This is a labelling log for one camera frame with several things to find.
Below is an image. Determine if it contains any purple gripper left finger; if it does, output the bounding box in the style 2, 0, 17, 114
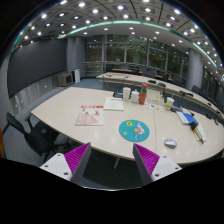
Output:
41, 143, 91, 185

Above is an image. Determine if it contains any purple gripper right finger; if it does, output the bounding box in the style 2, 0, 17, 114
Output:
133, 143, 181, 185

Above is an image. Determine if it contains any grey computer mouse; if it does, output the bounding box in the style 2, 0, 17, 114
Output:
164, 138, 177, 149

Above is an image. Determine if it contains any black office chair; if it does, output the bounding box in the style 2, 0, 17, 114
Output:
6, 112, 69, 156

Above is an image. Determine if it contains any pink red magazine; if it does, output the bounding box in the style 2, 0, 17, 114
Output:
75, 105, 104, 126

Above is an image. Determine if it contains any white keyboard-like striped object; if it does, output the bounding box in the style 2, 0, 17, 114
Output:
190, 122, 206, 144

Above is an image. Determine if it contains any blue book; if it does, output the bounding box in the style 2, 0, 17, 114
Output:
177, 112, 197, 125

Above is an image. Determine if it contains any green labelled cup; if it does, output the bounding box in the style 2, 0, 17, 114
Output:
165, 97, 175, 111

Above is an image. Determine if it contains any red green bottle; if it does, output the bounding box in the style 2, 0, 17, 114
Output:
139, 84, 148, 105

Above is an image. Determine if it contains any white booklet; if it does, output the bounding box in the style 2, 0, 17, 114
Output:
104, 97, 124, 111

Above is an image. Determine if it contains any white lidded jar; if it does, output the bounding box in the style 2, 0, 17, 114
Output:
131, 90, 140, 103

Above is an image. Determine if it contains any white paper cup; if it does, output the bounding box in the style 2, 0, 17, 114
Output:
123, 87, 131, 101

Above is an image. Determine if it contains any long rear conference table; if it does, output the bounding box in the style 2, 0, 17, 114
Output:
97, 72, 224, 120

